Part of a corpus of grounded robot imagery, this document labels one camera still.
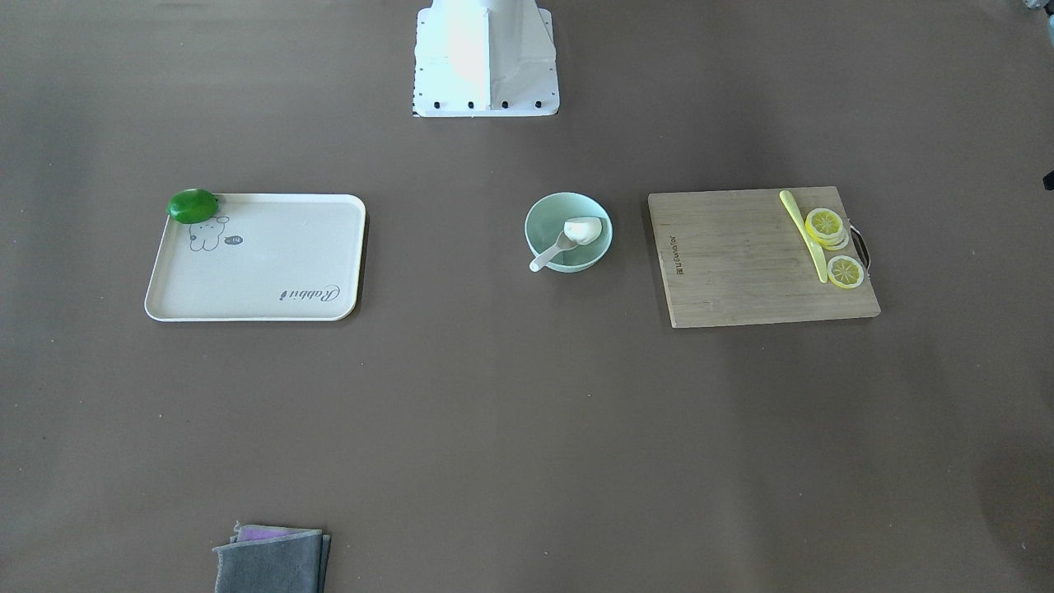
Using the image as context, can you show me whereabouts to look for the white ceramic spoon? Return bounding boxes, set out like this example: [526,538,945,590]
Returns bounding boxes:
[529,224,579,273]

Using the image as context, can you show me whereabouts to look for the yellow plastic knife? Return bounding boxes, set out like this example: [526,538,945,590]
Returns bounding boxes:
[779,190,828,284]

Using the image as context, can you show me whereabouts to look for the green lime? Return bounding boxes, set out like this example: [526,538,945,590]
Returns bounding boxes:
[165,189,219,225]

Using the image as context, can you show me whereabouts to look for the bamboo cutting board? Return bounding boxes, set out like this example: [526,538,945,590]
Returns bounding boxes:
[647,189,881,328]

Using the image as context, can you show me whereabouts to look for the grey folded cloth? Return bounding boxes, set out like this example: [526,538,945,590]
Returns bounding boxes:
[213,522,331,592]

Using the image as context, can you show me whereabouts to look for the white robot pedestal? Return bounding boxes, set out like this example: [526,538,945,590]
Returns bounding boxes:
[412,1,561,118]

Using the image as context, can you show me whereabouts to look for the cream rabbit tray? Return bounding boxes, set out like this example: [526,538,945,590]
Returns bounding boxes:
[144,193,366,322]

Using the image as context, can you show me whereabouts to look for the lemon slice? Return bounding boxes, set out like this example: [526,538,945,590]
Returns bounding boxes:
[804,207,850,251]
[827,255,866,290]

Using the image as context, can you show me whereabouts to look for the light green bowl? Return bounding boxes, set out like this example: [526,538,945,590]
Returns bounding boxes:
[524,192,613,273]

